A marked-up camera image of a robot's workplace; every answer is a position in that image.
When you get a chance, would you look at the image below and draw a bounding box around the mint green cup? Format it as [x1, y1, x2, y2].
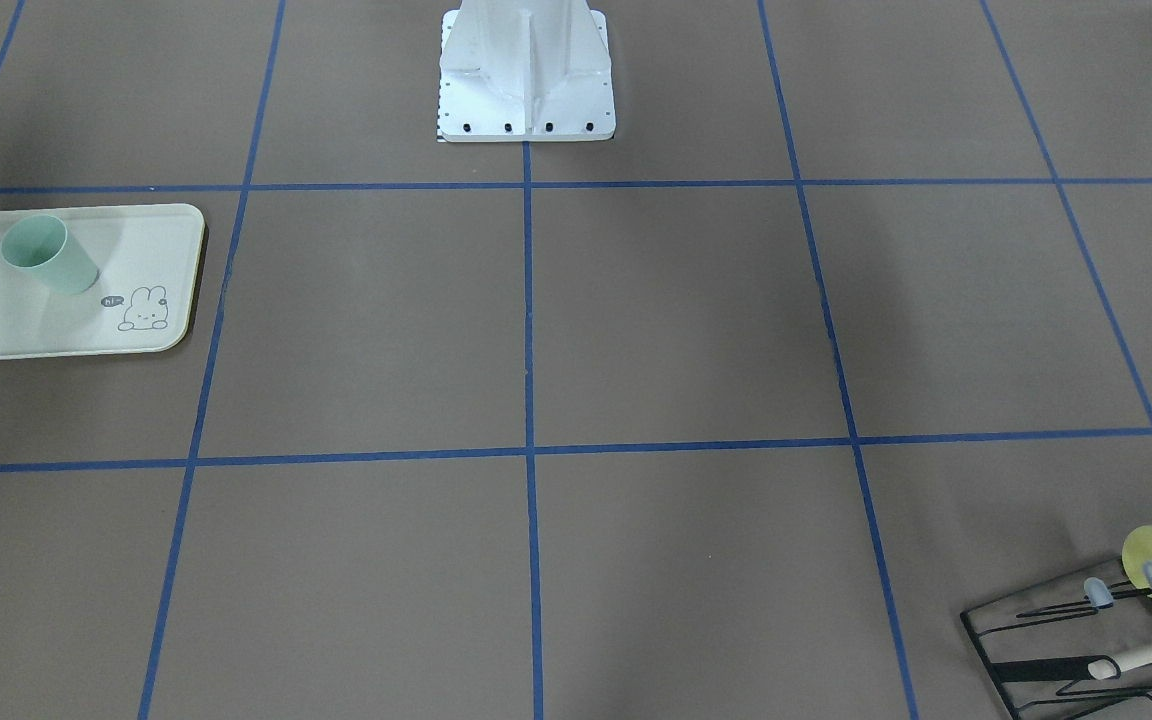
[0, 214, 100, 295]

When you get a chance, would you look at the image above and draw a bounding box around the cream rabbit tray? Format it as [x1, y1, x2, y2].
[0, 202, 206, 361]

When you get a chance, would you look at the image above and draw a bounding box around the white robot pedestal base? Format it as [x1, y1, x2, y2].
[435, 1, 617, 143]

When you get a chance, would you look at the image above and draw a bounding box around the black wire cup rack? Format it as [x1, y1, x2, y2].
[960, 560, 1152, 719]

